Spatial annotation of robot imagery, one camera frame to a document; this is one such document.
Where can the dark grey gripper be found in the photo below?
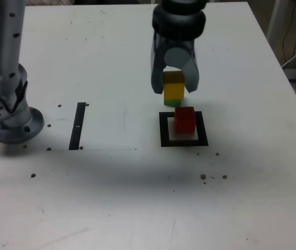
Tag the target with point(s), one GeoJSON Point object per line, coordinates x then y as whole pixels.
{"type": "Point", "coordinates": [176, 44]}

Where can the yellow cube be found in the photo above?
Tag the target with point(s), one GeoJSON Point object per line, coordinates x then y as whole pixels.
{"type": "Point", "coordinates": [174, 89]}

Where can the green cube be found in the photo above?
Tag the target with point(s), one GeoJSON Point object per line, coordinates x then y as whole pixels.
{"type": "Point", "coordinates": [172, 103]}

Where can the red cube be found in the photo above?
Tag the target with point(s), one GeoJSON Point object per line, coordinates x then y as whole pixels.
{"type": "Point", "coordinates": [185, 122]}

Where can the black tape square outline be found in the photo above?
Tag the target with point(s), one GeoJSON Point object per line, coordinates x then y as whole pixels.
{"type": "Point", "coordinates": [163, 130]}

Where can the black tape strip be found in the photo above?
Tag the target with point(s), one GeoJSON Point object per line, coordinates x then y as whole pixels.
{"type": "Point", "coordinates": [77, 125]}

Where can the white metal post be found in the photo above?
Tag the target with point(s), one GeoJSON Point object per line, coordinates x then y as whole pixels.
{"type": "Point", "coordinates": [277, 18]}

